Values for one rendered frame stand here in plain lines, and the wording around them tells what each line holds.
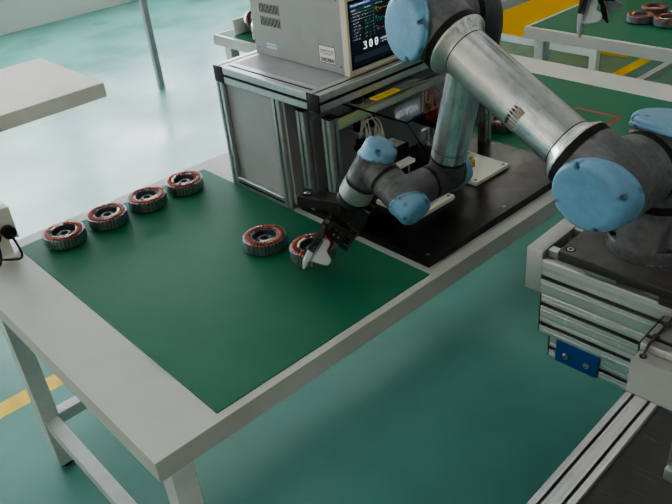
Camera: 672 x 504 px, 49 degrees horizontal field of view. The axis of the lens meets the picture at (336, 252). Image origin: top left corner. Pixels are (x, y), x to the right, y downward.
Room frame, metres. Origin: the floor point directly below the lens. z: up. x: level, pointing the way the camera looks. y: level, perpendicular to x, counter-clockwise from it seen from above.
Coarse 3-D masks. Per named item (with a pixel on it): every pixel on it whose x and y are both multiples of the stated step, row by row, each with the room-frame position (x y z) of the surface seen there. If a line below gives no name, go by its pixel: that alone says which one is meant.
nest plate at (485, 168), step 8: (472, 152) 2.01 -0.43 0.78; (480, 160) 1.95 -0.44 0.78; (488, 160) 1.94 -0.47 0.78; (496, 160) 1.94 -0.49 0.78; (472, 168) 1.90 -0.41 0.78; (480, 168) 1.90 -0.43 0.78; (488, 168) 1.89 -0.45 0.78; (496, 168) 1.89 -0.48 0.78; (504, 168) 1.89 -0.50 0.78; (472, 176) 1.85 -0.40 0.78; (480, 176) 1.85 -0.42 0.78; (488, 176) 1.85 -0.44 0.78; (472, 184) 1.82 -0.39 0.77
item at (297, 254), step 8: (296, 240) 1.53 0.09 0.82; (304, 240) 1.53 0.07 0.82; (312, 240) 1.54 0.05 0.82; (296, 248) 1.49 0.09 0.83; (304, 248) 1.52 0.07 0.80; (328, 248) 1.47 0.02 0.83; (336, 248) 1.50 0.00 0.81; (296, 256) 1.47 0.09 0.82; (296, 264) 1.47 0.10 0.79; (312, 264) 1.45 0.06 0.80; (320, 264) 1.45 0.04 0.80
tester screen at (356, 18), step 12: (372, 0) 1.87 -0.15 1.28; (384, 0) 1.89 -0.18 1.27; (360, 12) 1.84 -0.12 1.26; (372, 12) 1.87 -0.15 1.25; (384, 12) 1.89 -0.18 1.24; (360, 24) 1.84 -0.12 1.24; (372, 24) 1.86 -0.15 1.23; (384, 24) 1.89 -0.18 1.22; (360, 36) 1.84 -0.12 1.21; (372, 36) 1.86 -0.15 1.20; (384, 36) 1.89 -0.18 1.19; (360, 48) 1.83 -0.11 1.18; (372, 48) 1.86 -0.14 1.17
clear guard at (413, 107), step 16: (400, 80) 1.89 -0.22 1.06; (416, 80) 1.88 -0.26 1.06; (368, 96) 1.80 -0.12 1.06; (400, 96) 1.77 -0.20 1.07; (416, 96) 1.76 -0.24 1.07; (432, 96) 1.75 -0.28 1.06; (368, 112) 1.70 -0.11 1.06; (384, 112) 1.68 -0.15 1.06; (400, 112) 1.67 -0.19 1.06; (416, 112) 1.66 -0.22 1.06; (432, 112) 1.66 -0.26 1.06; (480, 112) 1.72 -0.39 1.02; (416, 128) 1.60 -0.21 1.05; (432, 128) 1.62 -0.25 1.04; (432, 144) 1.58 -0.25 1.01
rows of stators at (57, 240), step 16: (176, 176) 2.05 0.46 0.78; (192, 176) 2.05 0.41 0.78; (144, 192) 1.97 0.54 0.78; (160, 192) 1.94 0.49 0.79; (176, 192) 1.98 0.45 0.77; (192, 192) 1.98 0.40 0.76; (96, 208) 1.88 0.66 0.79; (112, 208) 1.89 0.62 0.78; (144, 208) 1.89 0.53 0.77; (64, 224) 1.81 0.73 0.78; (80, 224) 1.80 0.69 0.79; (96, 224) 1.81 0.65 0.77; (112, 224) 1.81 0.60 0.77; (48, 240) 1.73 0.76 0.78; (64, 240) 1.73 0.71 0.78; (80, 240) 1.75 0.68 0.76
